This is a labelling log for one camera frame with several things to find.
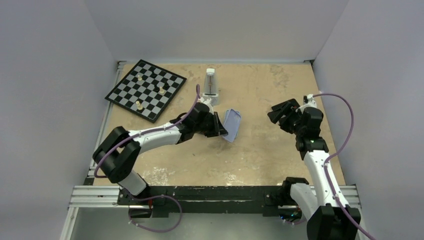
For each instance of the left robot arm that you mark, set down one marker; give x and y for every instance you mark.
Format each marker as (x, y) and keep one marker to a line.
(117, 154)

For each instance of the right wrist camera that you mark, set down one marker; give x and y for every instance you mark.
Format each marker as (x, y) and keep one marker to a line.
(308, 102)

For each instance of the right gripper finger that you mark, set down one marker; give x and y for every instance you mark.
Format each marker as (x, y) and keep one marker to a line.
(277, 117)
(278, 107)

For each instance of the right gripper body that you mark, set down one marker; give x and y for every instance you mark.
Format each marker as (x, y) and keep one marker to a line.
(291, 123)

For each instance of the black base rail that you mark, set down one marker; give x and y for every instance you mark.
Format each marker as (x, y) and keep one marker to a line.
(266, 200)

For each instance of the black chess piece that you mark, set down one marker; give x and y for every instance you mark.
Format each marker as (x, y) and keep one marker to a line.
(157, 88)

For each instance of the cream chess pawn front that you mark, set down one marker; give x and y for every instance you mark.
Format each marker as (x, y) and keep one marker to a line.
(139, 105)

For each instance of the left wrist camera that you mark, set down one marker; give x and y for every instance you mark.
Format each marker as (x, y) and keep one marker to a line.
(208, 102)

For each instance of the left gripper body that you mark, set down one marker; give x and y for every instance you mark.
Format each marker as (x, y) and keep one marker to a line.
(209, 126)

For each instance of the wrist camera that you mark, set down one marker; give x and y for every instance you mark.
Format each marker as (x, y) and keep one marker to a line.
(208, 102)
(308, 102)

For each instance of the black white chessboard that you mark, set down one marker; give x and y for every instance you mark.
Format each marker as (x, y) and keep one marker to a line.
(129, 90)

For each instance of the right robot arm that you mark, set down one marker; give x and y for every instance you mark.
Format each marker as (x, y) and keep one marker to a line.
(325, 209)

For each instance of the white metronome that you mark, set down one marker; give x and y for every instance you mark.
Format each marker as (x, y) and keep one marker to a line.
(211, 90)

